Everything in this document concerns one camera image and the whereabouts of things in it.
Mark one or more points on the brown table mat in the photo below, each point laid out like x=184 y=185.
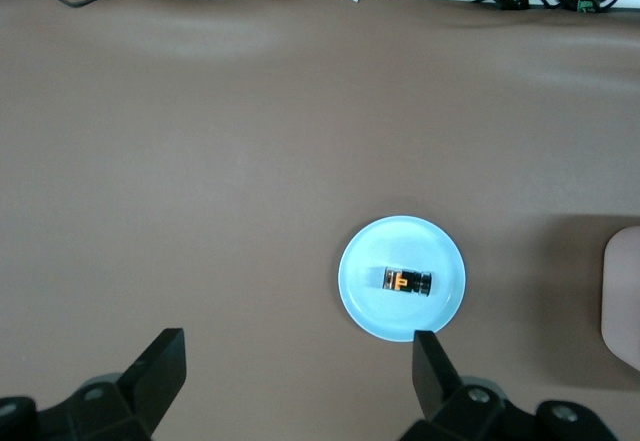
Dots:
x=200 y=161

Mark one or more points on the green terminal connector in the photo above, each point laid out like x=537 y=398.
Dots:
x=587 y=6

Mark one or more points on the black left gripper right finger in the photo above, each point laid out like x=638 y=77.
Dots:
x=435 y=386

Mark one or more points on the white lidded storage box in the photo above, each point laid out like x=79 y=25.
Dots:
x=625 y=296

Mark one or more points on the black and orange switch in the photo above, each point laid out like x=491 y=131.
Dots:
x=407 y=281

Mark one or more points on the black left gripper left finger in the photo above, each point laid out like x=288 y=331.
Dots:
x=150 y=386

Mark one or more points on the light blue round plate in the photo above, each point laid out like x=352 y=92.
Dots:
x=400 y=241

